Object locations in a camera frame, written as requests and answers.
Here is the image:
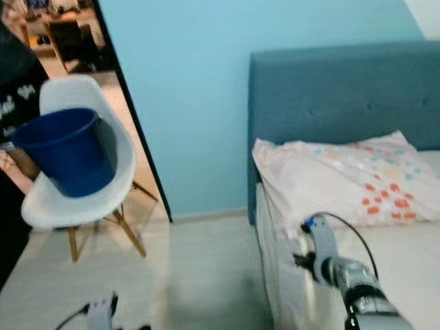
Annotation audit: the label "pink dotted pillow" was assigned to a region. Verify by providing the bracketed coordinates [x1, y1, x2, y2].
[252, 130, 440, 229]

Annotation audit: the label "teal upholstered headboard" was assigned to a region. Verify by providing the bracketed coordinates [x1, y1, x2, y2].
[247, 40, 440, 226]

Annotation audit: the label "blue plastic bucket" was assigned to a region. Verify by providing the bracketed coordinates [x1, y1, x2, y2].
[10, 107, 118, 199]

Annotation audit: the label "person in black clothes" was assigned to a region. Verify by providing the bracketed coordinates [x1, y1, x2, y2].
[0, 24, 52, 289]

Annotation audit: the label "white shell chair wooden legs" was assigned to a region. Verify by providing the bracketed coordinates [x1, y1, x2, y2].
[20, 74, 149, 263]

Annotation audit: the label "wooden desk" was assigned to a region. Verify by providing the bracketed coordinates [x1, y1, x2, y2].
[10, 5, 104, 73]

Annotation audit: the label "black office chair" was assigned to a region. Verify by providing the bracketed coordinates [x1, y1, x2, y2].
[47, 19, 97, 69]

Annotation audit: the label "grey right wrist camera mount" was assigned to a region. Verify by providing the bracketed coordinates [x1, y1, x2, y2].
[301, 214, 339, 283]

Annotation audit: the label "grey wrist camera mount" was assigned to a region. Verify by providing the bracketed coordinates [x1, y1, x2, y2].
[87, 293, 120, 330]
[301, 214, 339, 283]

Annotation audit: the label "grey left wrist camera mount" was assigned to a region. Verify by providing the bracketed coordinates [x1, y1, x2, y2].
[87, 293, 120, 330]

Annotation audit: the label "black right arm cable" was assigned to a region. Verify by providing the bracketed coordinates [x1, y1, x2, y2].
[316, 211, 380, 279]

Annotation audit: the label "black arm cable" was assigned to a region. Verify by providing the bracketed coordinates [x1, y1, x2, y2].
[55, 307, 91, 330]
[316, 211, 380, 279]

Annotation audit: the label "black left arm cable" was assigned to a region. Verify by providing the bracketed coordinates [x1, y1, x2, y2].
[55, 307, 91, 330]

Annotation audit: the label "black door frame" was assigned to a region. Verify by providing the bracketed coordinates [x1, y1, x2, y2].
[91, 0, 174, 222]

